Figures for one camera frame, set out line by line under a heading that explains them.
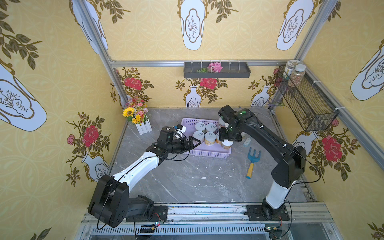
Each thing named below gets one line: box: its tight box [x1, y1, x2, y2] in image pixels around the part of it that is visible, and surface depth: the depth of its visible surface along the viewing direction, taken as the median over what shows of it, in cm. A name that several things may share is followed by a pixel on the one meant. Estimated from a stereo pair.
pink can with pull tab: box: [193, 130, 205, 143], surface depth 100 cm
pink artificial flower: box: [207, 62, 223, 73], surface depth 90 cm
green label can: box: [195, 122, 206, 131], surface depth 105 cm
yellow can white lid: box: [221, 139, 234, 150], surface depth 81 cm
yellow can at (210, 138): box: [204, 131, 217, 146], surface depth 99 cm
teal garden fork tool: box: [246, 147, 262, 180], surface depth 91 cm
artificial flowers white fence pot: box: [122, 96, 152, 136], surface depth 99 cm
